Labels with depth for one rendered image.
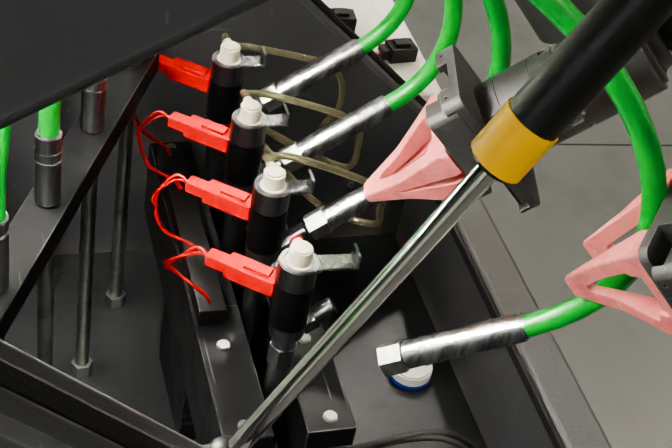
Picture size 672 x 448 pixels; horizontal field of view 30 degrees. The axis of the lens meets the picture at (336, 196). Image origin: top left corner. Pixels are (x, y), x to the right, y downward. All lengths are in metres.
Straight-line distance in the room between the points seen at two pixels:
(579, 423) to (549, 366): 0.06
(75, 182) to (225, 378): 0.18
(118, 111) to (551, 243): 1.81
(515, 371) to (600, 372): 1.39
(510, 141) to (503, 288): 0.74
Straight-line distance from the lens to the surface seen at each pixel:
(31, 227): 0.87
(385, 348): 0.79
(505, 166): 0.38
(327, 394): 0.94
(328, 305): 0.89
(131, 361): 1.15
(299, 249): 0.84
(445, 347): 0.77
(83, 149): 0.93
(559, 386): 1.04
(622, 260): 0.68
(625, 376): 2.47
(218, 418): 0.91
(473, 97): 0.78
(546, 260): 2.64
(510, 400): 1.09
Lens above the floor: 1.68
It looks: 39 degrees down
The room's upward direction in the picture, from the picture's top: 12 degrees clockwise
